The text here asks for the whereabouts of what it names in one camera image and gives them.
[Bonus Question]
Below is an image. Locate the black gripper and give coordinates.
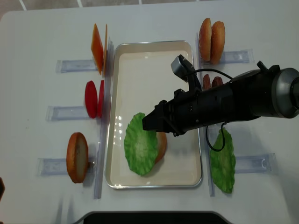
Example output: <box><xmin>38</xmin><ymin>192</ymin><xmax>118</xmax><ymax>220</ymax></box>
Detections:
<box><xmin>142</xmin><ymin>88</ymin><xmax>211</xmax><ymax>137</ymax></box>

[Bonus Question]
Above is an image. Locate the green lettuce leaf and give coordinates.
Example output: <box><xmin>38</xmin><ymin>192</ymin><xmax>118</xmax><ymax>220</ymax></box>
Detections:
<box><xmin>124</xmin><ymin>112</ymin><xmax>158</xmax><ymax>176</ymax></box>

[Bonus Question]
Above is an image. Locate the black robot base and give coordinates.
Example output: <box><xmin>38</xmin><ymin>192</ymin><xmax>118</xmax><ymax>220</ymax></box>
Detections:
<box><xmin>83</xmin><ymin>211</ymin><xmax>230</xmax><ymax>224</ymax></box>

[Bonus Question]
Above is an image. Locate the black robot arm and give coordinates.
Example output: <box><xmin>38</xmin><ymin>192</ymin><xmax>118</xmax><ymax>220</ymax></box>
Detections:
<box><xmin>142</xmin><ymin>61</ymin><xmax>299</xmax><ymax>136</ymax></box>

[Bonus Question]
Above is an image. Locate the round bread slice in tray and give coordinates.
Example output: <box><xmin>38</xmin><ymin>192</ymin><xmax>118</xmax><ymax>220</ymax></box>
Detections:
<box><xmin>155</xmin><ymin>132</ymin><xmax>167</xmax><ymax>164</ymax></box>

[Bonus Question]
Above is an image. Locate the red tomato slice behind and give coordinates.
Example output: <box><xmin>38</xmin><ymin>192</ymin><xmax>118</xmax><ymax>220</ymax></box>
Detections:
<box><xmin>97</xmin><ymin>80</ymin><xmax>104</xmax><ymax>118</ymax></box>

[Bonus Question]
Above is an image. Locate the red tomato slice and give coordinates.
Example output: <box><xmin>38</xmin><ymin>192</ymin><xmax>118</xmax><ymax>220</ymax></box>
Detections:
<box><xmin>85</xmin><ymin>81</ymin><xmax>98</xmax><ymax>119</ymax></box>
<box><xmin>97</xmin><ymin>80</ymin><xmax>104</xmax><ymax>118</ymax></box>

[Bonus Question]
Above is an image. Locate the brown meat patty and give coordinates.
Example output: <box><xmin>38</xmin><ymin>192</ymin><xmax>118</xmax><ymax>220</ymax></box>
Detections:
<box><xmin>211</xmin><ymin>77</ymin><xmax>223</xmax><ymax>88</ymax></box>
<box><xmin>203</xmin><ymin>74</ymin><xmax>211</xmax><ymax>90</ymax></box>

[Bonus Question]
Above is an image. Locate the brown meat patty right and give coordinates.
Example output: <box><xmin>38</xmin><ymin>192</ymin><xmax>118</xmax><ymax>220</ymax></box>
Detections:
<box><xmin>211</xmin><ymin>77</ymin><xmax>223</xmax><ymax>88</ymax></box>

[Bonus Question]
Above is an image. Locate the green lettuce leaf spare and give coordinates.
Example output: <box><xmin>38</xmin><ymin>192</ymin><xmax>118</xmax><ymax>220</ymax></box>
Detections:
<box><xmin>210</xmin><ymin>128</ymin><xmax>236</xmax><ymax>194</ymax></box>

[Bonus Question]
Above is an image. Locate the bread slice on left rack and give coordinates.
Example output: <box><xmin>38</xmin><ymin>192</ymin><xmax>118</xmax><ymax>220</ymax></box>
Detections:
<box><xmin>66</xmin><ymin>132</ymin><xmax>88</xmax><ymax>183</ymax></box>

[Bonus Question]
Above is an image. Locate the orange cheese slice thin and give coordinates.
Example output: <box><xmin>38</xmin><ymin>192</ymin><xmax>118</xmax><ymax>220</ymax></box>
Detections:
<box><xmin>103</xmin><ymin>24</ymin><xmax>108</xmax><ymax>76</ymax></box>

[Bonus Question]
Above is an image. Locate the white rectangular metal tray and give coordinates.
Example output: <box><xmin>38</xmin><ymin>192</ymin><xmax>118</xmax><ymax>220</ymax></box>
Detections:
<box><xmin>105</xmin><ymin>41</ymin><xmax>202</xmax><ymax>189</ymax></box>

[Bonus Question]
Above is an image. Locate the clear acrylic left rack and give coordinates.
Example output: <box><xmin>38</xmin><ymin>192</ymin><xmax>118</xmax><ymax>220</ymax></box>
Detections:
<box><xmin>37</xmin><ymin>39</ymin><xmax>115</xmax><ymax>199</ymax></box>

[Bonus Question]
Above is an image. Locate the clear acrylic rack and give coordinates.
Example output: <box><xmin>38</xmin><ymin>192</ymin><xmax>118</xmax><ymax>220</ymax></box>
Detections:
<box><xmin>37</xmin><ymin>39</ymin><xmax>115</xmax><ymax>199</ymax></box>
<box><xmin>195</xmin><ymin>32</ymin><xmax>277</xmax><ymax>197</ymax></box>

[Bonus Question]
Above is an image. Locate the clear acrylic right rack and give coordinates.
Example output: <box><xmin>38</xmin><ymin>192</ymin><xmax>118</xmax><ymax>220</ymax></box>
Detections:
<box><xmin>195</xmin><ymin>32</ymin><xmax>277</xmax><ymax>197</ymax></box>

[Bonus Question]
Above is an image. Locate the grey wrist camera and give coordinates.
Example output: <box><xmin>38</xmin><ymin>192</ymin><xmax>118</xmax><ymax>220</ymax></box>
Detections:
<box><xmin>171</xmin><ymin>55</ymin><xmax>194</xmax><ymax>83</ymax></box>

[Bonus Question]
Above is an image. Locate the black camera cable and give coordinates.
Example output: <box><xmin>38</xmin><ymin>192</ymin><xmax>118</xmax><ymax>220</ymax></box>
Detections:
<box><xmin>186</xmin><ymin>69</ymin><xmax>234</xmax><ymax>152</ymax></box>

